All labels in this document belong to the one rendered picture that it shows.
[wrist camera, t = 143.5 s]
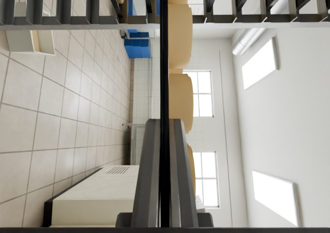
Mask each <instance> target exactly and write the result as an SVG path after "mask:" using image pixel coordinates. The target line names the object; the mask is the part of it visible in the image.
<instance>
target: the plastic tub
mask: <svg viewBox="0 0 330 233"><path fill-rule="evenodd" d="M26 9H27V1H25V2H16V5H15V17H26ZM43 16H50V14H49V13H48V12H46V11H44V10H43ZM6 36H7V40H8V45H9V51H10V52H14V53H21V54H29V55H52V56H55V47H54V40H53V33H52V30H6Z"/></svg>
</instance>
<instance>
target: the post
mask: <svg viewBox="0 0 330 233"><path fill-rule="evenodd" d="M328 15H329V22H327V23H319V22H318V14H300V22H299V23H290V19H289V14H271V23H261V14H242V20H243V22H242V23H232V15H214V23H213V24H204V15H192V28H193V29H195V28H296V27H330V14H328ZM94 29H160V16H159V15H156V24H147V23H146V15H140V16H128V24H127V25H119V24H118V23H117V21H116V16H100V19H99V25H90V24H89V23H88V22H87V20H86V19H85V16H71V25H61V24H60V23H59V22H58V21H57V20H56V19H55V16H43V24H42V25H32V24H31V23H29V22H28V21H27V20H26V17H15V19H14V26H5V25H3V24H1V23H0V30H94Z"/></svg>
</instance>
